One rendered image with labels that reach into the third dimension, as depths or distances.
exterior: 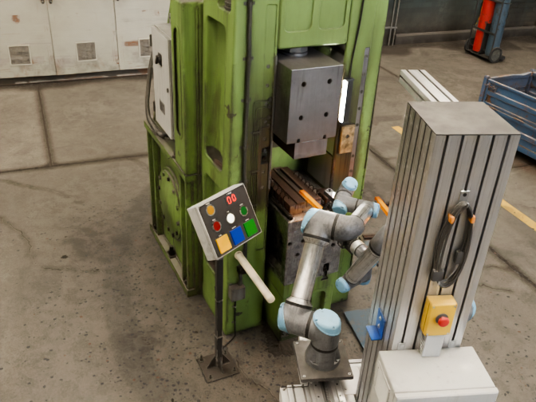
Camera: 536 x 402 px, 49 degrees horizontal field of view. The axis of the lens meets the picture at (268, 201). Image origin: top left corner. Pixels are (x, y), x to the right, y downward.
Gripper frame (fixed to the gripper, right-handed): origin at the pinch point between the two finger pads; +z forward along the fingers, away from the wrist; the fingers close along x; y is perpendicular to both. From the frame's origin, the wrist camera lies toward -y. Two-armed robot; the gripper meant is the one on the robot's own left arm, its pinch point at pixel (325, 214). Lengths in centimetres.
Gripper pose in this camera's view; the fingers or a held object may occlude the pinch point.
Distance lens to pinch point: 320.4
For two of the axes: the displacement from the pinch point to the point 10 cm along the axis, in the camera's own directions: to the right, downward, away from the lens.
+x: 9.0, -1.8, 4.0
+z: -2.5, 5.2, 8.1
